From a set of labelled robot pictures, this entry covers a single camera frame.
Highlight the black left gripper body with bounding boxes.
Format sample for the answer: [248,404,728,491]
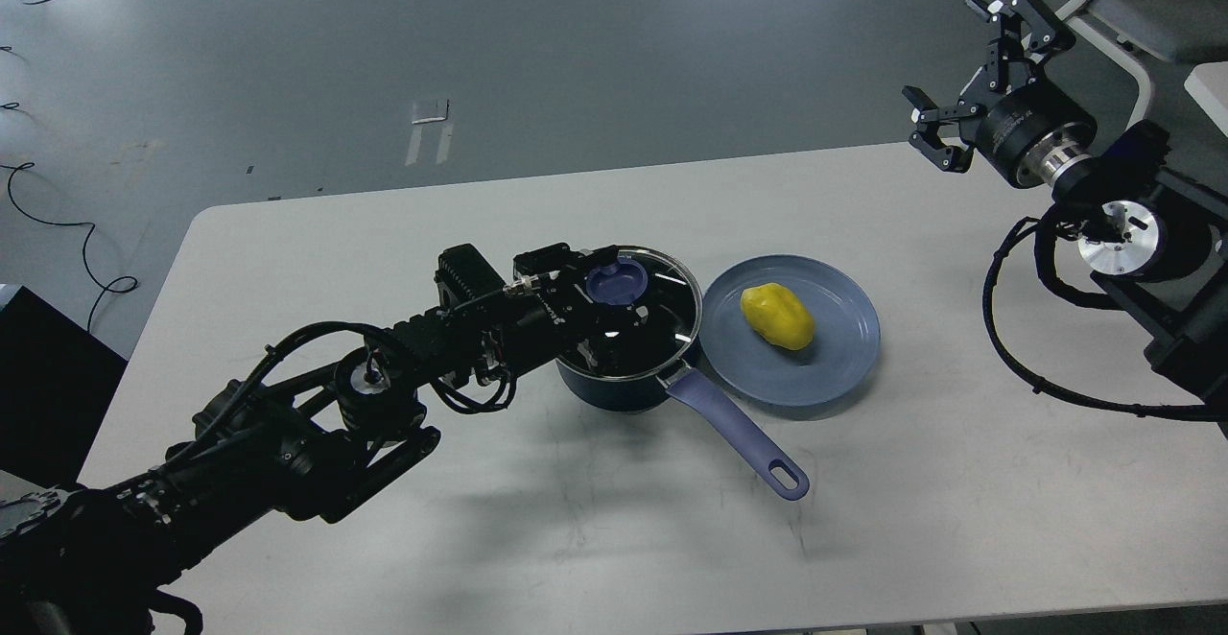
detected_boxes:
[499,244,645,367]

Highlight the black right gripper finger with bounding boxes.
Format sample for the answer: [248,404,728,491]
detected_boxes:
[903,85,985,173]
[964,0,1075,99]

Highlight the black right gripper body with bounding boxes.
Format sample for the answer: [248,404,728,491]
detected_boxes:
[959,68,1098,189]

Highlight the glass pot lid purple knob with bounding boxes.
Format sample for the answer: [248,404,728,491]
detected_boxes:
[556,247,702,381]

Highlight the yellow potato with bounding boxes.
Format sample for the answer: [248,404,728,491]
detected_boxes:
[740,282,815,351]

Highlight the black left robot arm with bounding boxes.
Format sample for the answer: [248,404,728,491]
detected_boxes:
[2,243,650,634]

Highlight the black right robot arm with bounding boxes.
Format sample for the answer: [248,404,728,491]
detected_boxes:
[903,0,1227,426]

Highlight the white table corner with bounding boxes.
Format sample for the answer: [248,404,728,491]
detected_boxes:
[1184,59,1228,136]

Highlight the blue round plate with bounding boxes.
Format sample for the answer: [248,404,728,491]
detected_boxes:
[700,254,882,411]

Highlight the white tape marks on floor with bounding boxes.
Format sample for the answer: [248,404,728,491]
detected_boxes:
[403,97,456,167]

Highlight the dark blue saucepan purple handle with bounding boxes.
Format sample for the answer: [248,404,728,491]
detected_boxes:
[556,350,810,501]

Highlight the white frame grey chair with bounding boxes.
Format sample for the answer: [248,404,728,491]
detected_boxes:
[1057,0,1227,127]

